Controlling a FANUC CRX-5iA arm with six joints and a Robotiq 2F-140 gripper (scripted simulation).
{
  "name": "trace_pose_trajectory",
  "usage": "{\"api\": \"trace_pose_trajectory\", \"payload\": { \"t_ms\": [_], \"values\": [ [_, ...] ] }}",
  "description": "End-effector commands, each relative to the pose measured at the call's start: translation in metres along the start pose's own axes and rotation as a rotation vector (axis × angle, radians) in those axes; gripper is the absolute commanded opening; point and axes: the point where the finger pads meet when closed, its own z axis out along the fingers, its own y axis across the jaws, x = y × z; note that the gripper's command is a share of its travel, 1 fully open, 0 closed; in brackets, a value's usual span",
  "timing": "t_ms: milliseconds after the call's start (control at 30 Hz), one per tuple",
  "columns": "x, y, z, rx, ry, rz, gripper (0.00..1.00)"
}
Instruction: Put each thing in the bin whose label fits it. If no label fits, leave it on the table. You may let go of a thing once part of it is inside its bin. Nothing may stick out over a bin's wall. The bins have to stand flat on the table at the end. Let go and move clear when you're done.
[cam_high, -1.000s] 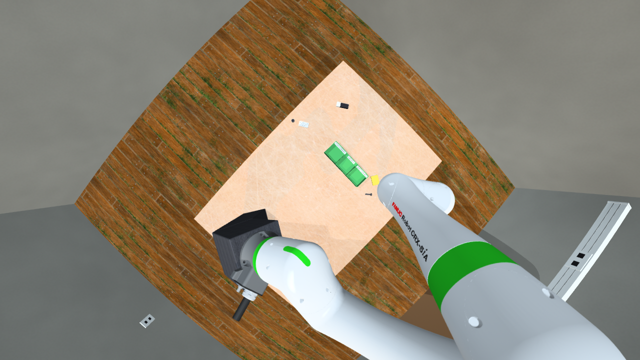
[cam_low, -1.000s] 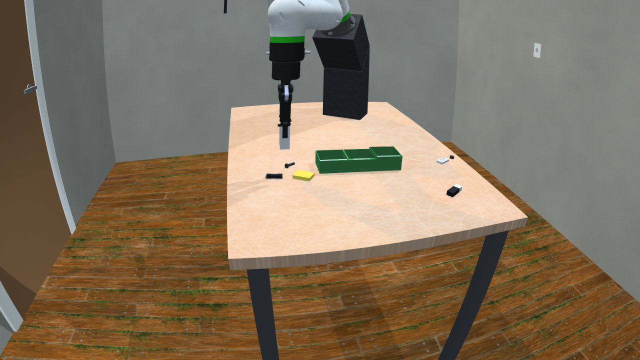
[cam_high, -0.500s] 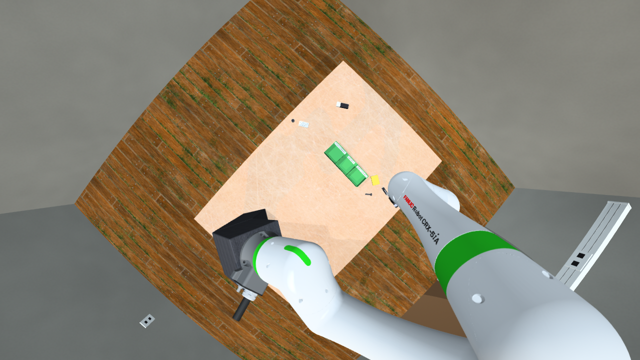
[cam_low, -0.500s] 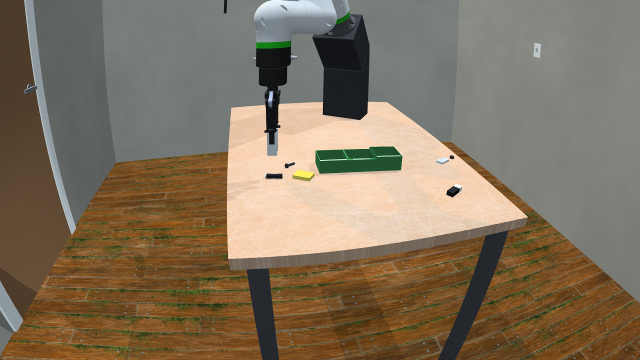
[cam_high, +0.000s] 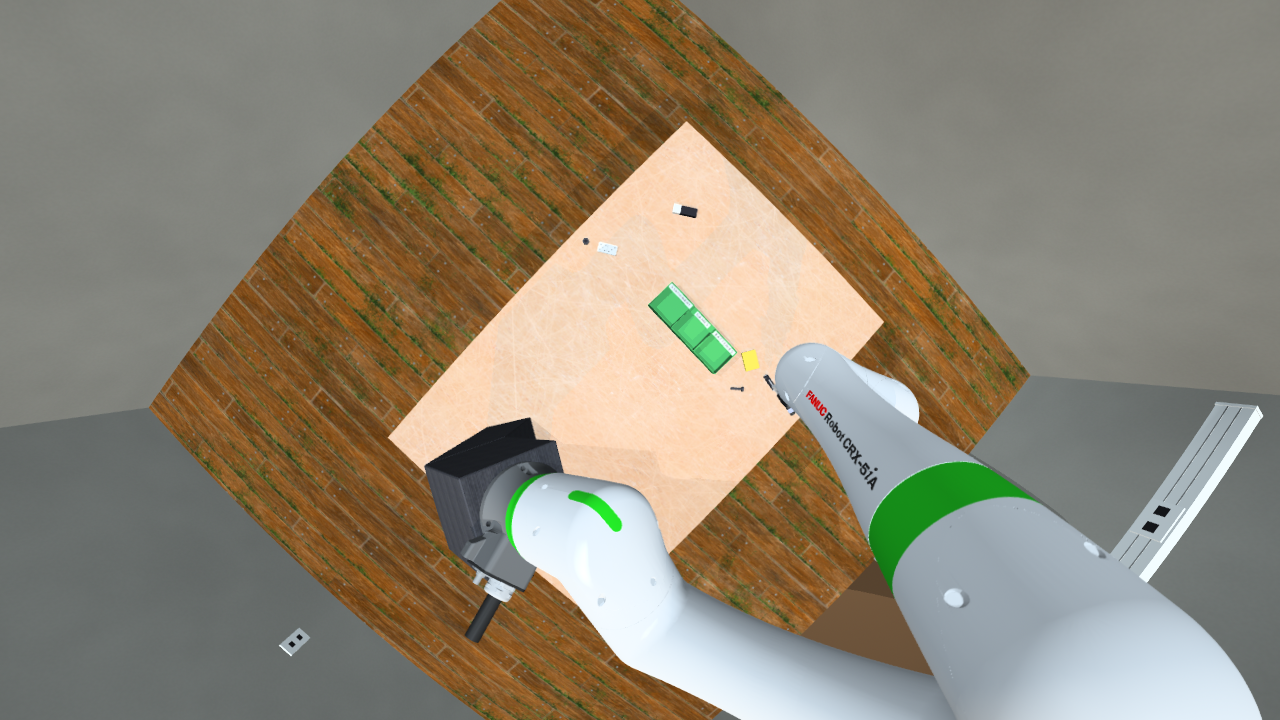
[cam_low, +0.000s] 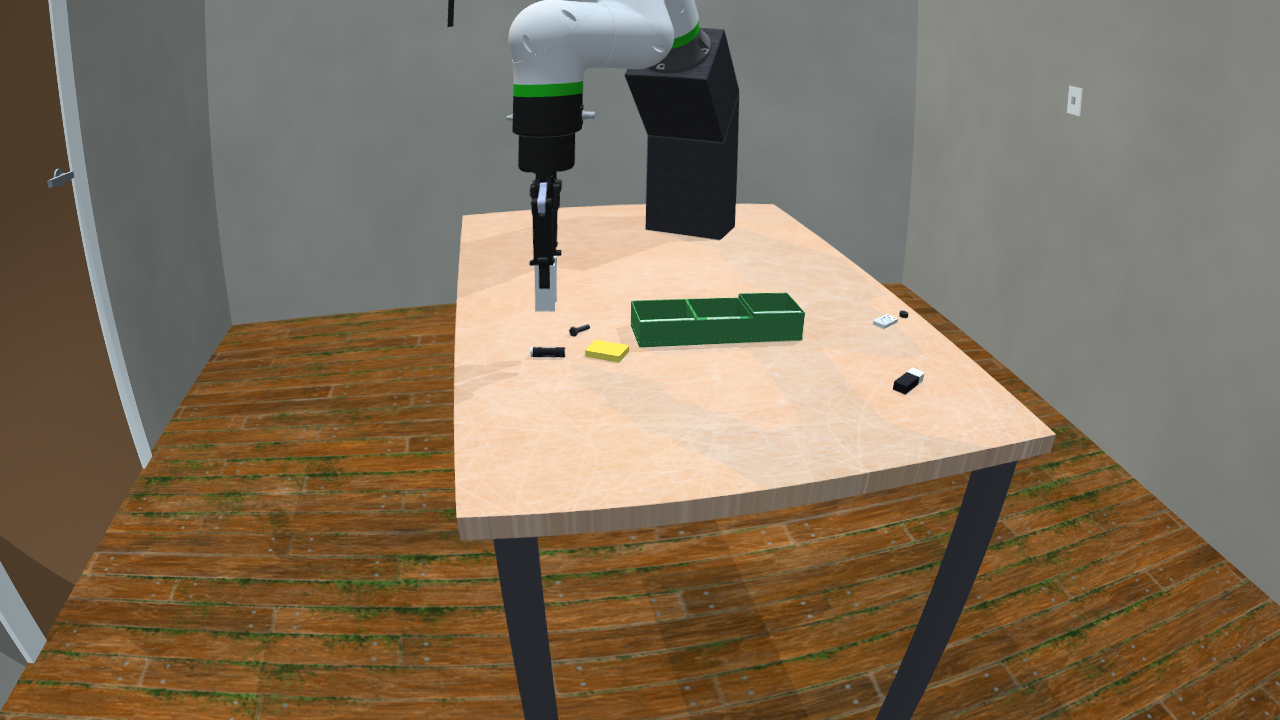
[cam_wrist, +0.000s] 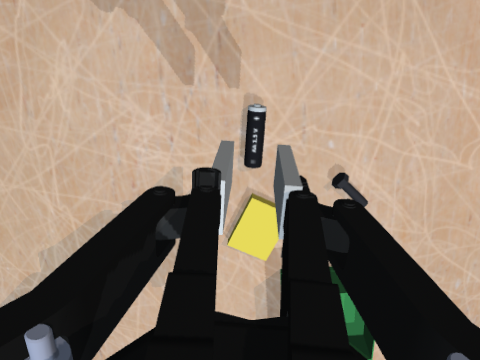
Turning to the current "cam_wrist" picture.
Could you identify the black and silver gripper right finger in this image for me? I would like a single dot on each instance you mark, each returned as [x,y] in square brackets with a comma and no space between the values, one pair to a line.
[406,312]

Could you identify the black bolt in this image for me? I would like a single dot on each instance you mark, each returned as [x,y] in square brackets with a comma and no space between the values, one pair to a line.
[340,181]

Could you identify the yellow sticky note pad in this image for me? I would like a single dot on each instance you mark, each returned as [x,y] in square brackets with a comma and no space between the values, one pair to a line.
[256,231]

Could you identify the black aa battery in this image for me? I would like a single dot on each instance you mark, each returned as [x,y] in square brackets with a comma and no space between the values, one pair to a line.
[255,130]

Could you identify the green three-compartment bin rack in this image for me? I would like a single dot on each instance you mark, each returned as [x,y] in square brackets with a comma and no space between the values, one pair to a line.
[359,336]

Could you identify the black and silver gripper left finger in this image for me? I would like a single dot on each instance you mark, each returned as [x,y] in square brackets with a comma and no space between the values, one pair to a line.
[72,312]

